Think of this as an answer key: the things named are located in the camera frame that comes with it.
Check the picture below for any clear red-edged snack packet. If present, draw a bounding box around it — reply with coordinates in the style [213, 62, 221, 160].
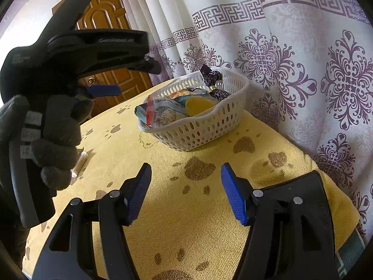
[146, 95, 187, 129]

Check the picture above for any small white wrapped candy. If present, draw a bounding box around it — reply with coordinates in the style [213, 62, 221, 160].
[71, 152, 88, 178]

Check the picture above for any grey patterned cloth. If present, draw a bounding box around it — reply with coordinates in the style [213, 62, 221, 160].
[336, 226, 366, 273]

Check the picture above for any yellow paw-print blanket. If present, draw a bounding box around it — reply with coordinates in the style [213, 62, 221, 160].
[25, 106, 365, 280]

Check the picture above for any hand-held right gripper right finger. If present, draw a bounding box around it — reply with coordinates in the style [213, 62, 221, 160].
[221, 163, 340, 280]

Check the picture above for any white purple-patterned curtain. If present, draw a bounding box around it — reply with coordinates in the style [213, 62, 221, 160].
[115, 0, 373, 240]

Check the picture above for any yellow jelly cup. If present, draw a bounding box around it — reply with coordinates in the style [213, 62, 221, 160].
[182, 97, 218, 116]

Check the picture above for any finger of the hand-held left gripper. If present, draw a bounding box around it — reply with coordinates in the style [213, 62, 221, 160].
[47, 30, 163, 98]
[47, 0, 94, 40]

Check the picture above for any person's left hand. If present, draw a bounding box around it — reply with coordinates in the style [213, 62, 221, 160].
[0, 95, 94, 192]

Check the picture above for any blue shrimp snack packet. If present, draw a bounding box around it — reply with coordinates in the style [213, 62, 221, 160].
[166, 89, 209, 102]

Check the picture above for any wooden door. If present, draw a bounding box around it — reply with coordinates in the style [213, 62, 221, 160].
[74, 0, 153, 119]

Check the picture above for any white plastic basket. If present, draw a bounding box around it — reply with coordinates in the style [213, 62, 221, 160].
[135, 67, 249, 152]

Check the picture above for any navy cracker packet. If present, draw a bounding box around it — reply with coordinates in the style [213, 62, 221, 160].
[135, 103, 150, 123]

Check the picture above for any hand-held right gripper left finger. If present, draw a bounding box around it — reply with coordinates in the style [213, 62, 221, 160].
[31, 163, 152, 280]

